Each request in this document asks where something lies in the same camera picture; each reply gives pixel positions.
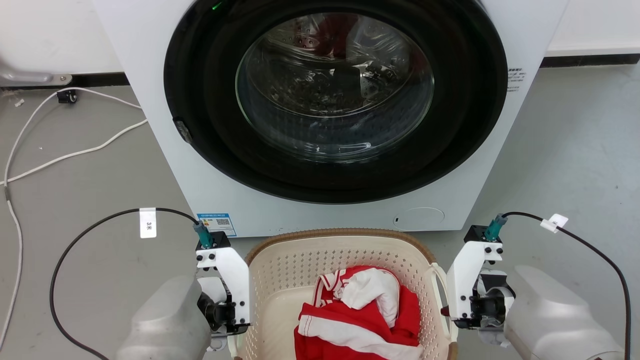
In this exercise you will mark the red garment inside drum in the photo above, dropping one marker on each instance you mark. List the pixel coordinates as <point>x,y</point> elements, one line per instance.
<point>337,32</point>

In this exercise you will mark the beige perforated laundry basket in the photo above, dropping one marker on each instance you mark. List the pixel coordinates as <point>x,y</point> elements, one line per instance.
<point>280,270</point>

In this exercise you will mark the white front-load washing machine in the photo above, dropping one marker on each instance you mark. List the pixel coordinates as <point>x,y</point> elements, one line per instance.
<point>150,75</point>

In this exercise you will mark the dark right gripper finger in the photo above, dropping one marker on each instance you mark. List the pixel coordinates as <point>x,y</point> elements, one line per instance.
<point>444,311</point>

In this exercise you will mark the red and white garment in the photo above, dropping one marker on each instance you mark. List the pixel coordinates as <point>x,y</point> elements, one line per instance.
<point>360,320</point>

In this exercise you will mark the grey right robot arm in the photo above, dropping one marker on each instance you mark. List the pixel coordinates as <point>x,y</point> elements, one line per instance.
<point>555,315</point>

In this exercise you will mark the black wall baseboard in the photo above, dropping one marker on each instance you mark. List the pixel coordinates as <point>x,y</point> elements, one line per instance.
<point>100,80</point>
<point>590,60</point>

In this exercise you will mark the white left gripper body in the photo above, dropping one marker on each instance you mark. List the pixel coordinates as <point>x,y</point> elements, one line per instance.
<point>232,280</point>

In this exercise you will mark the round white filter cover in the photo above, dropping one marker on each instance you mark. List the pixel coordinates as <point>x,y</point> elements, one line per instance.
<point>419,218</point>

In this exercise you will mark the printed text sticker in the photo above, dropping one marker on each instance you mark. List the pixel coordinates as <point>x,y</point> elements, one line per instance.
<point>516,80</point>

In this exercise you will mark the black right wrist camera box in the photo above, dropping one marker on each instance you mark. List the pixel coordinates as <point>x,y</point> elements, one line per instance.
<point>475,234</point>

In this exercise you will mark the blue energy label sticker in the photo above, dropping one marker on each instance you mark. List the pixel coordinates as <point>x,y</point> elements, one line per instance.
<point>216,224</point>

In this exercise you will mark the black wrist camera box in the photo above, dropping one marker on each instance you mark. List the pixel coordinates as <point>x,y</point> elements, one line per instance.
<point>220,241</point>
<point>475,234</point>

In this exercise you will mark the round black washer door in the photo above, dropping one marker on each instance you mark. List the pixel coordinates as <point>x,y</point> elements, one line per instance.
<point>210,125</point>

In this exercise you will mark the small black floor clip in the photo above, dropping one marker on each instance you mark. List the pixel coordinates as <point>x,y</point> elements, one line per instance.
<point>66,96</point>

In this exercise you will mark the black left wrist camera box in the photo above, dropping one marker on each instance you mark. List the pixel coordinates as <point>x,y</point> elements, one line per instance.
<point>220,241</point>

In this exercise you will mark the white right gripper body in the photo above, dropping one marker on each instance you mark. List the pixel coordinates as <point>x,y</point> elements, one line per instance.
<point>462,285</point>

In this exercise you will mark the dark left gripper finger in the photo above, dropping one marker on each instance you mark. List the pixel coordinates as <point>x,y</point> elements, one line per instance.
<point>243,329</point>

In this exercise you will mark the grey metal floor bracket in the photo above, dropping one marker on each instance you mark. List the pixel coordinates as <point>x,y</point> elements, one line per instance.
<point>25,76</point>

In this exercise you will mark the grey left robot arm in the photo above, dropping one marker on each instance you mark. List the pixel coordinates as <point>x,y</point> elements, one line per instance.
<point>165,320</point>

